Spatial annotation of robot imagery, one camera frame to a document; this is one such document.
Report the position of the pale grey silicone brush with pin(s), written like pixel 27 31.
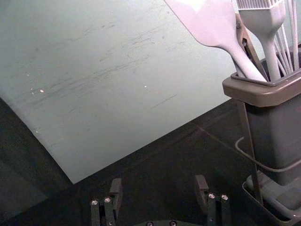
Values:
pixel 268 28

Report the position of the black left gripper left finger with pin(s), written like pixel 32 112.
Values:
pixel 103 212

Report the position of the grey drip tray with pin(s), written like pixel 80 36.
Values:
pixel 275 197

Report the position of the plain pale wall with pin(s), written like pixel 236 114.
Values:
pixel 94 82

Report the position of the steel kitchen tongs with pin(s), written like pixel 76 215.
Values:
pixel 247 44

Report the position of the black rack with steel bars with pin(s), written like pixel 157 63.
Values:
pixel 252 155

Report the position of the pale grey silicone spatula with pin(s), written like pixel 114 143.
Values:
pixel 211 21

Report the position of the black table cloth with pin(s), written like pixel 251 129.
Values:
pixel 160 169

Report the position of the grey utensil holder cup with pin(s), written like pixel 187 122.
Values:
pixel 277 131

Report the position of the pale grey silicone whisk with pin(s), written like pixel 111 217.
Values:
pixel 288 47

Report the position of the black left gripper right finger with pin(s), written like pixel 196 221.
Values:
pixel 217 209

